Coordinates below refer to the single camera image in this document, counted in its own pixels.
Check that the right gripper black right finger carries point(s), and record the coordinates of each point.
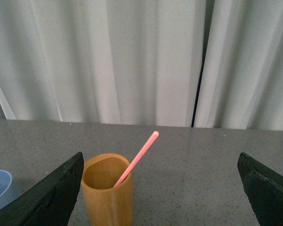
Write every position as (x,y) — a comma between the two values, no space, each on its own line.
(264,189)

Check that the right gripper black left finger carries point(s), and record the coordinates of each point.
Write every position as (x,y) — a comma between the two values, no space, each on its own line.
(51,201)

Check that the light blue cup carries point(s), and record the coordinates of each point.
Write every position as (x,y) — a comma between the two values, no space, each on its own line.
(8,189)

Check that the bamboo chopstick holder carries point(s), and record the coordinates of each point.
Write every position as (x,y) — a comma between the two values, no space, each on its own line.
(108,205)

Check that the pink chopstick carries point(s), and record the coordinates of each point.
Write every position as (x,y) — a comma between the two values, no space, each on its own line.
(138,157)

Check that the white curtain right panel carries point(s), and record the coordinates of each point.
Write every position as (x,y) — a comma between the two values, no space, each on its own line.
(242,80)

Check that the white curtain panel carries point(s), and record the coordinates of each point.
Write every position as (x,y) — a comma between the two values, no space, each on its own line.
(107,61)
(242,80)

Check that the white curtain left panel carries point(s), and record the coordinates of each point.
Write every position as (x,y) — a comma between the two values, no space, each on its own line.
(107,61)

